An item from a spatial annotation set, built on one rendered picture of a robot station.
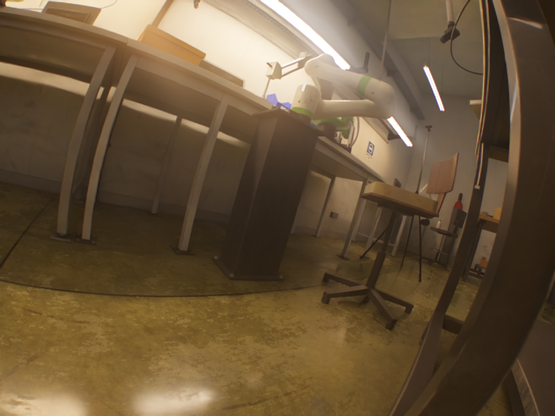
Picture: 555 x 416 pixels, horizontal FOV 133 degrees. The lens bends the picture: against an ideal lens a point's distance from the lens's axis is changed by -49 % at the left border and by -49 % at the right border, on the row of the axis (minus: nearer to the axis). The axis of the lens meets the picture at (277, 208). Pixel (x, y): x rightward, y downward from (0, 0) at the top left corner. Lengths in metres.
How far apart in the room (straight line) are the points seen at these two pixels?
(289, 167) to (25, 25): 1.48
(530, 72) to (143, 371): 0.73
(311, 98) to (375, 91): 0.33
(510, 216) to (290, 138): 1.04
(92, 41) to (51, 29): 0.23
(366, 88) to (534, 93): 1.06
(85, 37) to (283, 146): 1.08
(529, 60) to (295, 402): 0.68
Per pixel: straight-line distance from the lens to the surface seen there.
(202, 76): 1.21
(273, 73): 1.48
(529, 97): 0.23
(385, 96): 1.21
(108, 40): 1.22
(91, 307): 0.76
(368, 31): 4.31
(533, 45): 0.27
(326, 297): 1.16
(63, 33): 1.28
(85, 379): 0.57
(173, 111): 2.00
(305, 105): 1.26
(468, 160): 6.30
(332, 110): 1.41
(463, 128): 6.64
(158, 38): 1.25
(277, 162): 1.10
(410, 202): 1.16
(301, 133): 1.18
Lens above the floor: 0.44
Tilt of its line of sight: 4 degrees down
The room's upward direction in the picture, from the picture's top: 16 degrees clockwise
